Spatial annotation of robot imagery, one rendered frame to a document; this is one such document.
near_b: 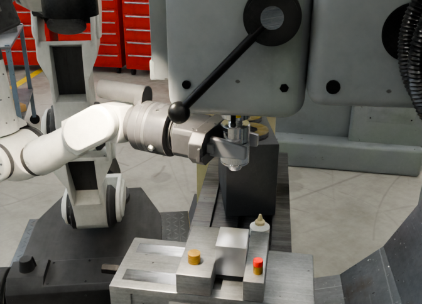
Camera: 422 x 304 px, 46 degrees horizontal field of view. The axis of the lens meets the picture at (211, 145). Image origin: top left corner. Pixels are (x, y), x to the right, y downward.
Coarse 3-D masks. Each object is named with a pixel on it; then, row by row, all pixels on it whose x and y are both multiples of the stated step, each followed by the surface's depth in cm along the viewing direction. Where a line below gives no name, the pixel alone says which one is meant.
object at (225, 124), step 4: (224, 120) 81; (220, 124) 80; (224, 124) 79; (228, 124) 79; (240, 124) 79; (244, 124) 79; (248, 124) 79; (220, 128) 80; (224, 128) 78; (228, 128) 78; (232, 128) 78; (236, 128) 78; (240, 128) 78; (244, 128) 78; (248, 128) 79; (228, 132) 78; (232, 132) 78; (236, 132) 78; (240, 132) 78; (244, 132) 78
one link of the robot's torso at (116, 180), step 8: (112, 176) 178; (120, 176) 178; (112, 184) 179; (120, 184) 173; (120, 192) 171; (64, 200) 165; (120, 200) 168; (64, 208) 164; (120, 208) 167; (64, 216) 164; (120, 216) 167
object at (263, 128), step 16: (256, 128) 118; (272, 144) 113; (256, 160) 114; (272, 160) 114; (224, 176) 119; (240, 176) 115; (256, 176) 116; (272, 176) 116; (224, 192) 121; (240, 192) 117; (256, 192) 117; (272, 192) 118; (224, 208) 122; (240, 208) 119; (256, 208) 119; (272, 208) 119
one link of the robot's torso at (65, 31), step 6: (36, 12) 123; (48, 24) 132; (54, 24) 132; (60, 24) 132; (66, 24) 132; (72, 24) 132; (78, 24) 133; (84, 24) 134; (54, 30) 136; (60, 30) 136; (66, 30) 136; (72, 30) 136; (78, 30) 137; (84, 30) 137
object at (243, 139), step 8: (224, 136) 79; (232, 136) 78; (240, 136) 78; (248, 136) 79; (248, 144) 80; (248, 152) 81; (224, 160) 81; (232, 160) 80; (240, 160) 80; (248, 160) 81
